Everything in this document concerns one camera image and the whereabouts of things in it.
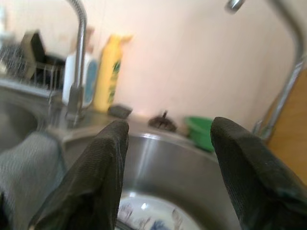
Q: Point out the grey dish cloth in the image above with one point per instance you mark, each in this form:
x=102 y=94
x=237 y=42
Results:
x=26 y=167

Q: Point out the steel wool scrubber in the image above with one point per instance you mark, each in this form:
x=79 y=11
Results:
x=10 y=57

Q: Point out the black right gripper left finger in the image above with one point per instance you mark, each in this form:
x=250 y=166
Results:
x=96 y=182

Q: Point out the yellow dish soap bottle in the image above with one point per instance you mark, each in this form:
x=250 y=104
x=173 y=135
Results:
x=108 y=72

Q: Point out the stainless steel double sink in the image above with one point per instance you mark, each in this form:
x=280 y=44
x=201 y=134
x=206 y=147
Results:
x=168 y=163

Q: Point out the green plastic bowl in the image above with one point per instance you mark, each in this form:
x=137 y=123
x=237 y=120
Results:
x=199 y=131

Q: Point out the dark metal sink strainer plug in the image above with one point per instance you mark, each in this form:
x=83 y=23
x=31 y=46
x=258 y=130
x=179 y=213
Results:
x=163 y=123

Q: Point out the tall curved steel faucet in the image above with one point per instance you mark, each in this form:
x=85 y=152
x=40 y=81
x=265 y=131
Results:
x=295 y=72

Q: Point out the white plate blue pattern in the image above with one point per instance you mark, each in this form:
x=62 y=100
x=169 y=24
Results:
x=153 y=215

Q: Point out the round wooden cutting board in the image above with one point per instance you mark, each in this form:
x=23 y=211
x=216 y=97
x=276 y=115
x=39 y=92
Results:
x=295 y=131

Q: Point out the small grey scouring pad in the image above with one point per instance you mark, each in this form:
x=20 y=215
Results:
x=120 y=110

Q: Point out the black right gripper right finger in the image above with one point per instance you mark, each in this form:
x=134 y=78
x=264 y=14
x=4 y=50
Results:
x=259 y=187

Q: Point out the white pump bottle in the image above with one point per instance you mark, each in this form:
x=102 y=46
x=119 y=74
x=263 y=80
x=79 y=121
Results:
x=67 y=72

